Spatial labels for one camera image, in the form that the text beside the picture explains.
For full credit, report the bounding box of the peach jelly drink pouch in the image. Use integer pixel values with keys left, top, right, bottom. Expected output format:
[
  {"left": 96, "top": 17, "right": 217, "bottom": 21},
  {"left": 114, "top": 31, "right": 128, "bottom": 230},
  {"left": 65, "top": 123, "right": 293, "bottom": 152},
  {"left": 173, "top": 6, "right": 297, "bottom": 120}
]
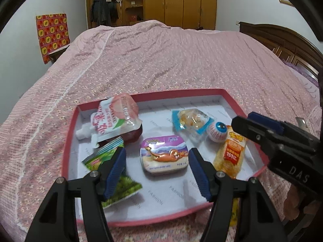
[{"left": 76, "top": 93, "right": 142, "bottom": 149}]

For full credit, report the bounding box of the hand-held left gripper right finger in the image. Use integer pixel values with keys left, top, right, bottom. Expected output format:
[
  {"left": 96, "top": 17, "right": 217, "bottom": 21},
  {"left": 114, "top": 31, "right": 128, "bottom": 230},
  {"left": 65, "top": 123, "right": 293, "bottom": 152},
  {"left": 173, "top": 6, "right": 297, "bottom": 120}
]
[{"left": 189, "top": 147, "right": 288, "bottom": 242}]

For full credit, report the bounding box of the silver metal piece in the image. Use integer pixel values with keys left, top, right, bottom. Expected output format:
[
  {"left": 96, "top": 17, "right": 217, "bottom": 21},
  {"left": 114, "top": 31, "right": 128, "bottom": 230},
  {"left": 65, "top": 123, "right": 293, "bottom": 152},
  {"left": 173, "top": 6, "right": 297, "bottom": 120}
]
[{"left": 295, "top": 117, "right": 309, "bottom": 131}]

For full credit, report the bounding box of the orange puffed snack packet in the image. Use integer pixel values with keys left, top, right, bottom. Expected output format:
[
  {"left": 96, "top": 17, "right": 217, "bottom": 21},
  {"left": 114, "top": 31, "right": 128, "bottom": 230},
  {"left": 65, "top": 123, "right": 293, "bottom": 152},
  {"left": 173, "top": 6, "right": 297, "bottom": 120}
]
[{"left": 213, "top": 131, "right": 246, "bottom": 179}]

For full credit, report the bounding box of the blue clear candy packet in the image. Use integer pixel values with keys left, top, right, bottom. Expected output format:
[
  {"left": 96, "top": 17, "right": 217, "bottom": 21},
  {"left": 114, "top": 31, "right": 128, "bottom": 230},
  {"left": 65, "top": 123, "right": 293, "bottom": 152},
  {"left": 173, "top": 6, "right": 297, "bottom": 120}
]
[{"left": 172, "top": 108, "right": 215, "bottom": 142}]

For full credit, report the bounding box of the wooden wardrobe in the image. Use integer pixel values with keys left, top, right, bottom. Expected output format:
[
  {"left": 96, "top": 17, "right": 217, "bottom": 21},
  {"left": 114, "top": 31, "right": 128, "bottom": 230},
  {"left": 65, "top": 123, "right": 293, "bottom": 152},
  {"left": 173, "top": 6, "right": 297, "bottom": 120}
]
[{"left": 76, "top": 0, "right": 218, "bottom": 30}]

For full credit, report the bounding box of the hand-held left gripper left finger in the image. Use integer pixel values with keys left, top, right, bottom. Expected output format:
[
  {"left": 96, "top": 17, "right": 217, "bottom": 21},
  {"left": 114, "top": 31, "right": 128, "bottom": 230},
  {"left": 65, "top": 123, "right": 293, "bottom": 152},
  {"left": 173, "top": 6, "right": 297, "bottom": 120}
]
[{"left": 25, "top": 147, "right": 127, "bottom": 242}]

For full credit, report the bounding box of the purple lidded candy tin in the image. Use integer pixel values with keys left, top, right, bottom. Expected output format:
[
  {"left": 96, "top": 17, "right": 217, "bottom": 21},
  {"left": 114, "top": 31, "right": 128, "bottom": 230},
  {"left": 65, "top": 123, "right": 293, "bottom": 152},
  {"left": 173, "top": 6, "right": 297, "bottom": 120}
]
[{"left": 140, "top": 135, "right": 190, "bottom": 177}]

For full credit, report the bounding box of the red and yellow wall poster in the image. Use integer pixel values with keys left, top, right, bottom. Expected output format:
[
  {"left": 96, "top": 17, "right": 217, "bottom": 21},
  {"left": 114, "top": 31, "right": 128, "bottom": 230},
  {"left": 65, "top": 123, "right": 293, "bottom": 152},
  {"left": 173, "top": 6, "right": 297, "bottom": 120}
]
[{"left": 35, "top": 13, "right": 70, "bottom": 65}]

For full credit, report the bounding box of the blue iris eyeball candy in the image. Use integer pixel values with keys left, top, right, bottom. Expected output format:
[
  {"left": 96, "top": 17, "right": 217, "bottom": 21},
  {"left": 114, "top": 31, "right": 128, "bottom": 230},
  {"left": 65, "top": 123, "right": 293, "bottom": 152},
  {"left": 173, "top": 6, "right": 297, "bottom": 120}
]
[{"left": 207, "top": 121, "right": 228, "bottom": 142}]

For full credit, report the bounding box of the dark wooden headboard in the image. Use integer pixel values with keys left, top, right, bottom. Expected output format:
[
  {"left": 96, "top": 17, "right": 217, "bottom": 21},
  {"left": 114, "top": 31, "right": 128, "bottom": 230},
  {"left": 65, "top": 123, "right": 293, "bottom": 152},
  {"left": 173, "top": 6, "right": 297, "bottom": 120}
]
[{"left": 238, "top": 21, "right": 323, "bottom": 76}]

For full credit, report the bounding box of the green and white snack packet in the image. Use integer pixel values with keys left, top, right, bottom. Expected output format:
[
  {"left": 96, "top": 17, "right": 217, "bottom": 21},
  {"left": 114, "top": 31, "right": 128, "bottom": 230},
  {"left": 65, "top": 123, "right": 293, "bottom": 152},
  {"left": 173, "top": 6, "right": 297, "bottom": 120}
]
[{"left": 81, "top": 139, "right": 143, "bottom": 209}]

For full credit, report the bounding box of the red cardboard box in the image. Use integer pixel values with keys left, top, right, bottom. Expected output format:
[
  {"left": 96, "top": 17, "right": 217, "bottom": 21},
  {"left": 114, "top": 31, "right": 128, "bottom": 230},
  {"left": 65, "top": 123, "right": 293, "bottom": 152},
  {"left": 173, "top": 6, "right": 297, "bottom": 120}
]
[{"left": 61, "top": 88, "right": 270, "bottom": 227}]

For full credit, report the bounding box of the dark hanging coat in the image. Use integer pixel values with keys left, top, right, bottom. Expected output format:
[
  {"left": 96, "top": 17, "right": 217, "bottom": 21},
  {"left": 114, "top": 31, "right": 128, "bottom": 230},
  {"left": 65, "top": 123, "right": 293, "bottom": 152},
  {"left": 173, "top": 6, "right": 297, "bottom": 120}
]
[{"left": 90, "top": 0, "right": 119, "bottom": 27}]

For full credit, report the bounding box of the small bedside table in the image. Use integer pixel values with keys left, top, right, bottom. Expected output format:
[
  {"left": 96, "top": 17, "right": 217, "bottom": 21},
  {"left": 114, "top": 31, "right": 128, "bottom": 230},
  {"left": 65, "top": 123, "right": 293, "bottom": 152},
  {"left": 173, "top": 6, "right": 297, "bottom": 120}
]
[{"left": 48, "top": 45, "right": 71, "bottom": 63}]

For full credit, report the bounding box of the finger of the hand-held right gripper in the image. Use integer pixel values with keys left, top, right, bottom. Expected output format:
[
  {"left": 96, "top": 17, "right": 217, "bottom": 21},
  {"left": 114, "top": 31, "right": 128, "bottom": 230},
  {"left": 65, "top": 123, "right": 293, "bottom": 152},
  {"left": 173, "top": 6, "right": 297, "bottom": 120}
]
[
  {"left": 231, "top": 116, "right": 283, "bottom": 154},
  {"left": 247, "top": 112, "right": 316, "bottom": 142}
]

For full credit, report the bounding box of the purple pillow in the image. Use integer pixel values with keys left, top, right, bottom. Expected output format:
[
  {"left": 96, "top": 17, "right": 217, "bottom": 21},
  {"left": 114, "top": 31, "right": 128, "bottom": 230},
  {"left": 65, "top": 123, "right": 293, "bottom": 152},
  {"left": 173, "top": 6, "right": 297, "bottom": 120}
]
[{"left": 283, "top": 60, "right": 321, "bottom": 89}]

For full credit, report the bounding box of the person's right hand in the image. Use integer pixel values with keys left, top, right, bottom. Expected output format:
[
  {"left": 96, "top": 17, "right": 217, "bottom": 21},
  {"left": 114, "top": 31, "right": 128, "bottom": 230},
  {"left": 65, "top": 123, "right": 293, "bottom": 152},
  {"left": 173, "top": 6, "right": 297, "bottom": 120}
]
[{"left": 284, "top": 184, "right": 307, "bottom": 221}]

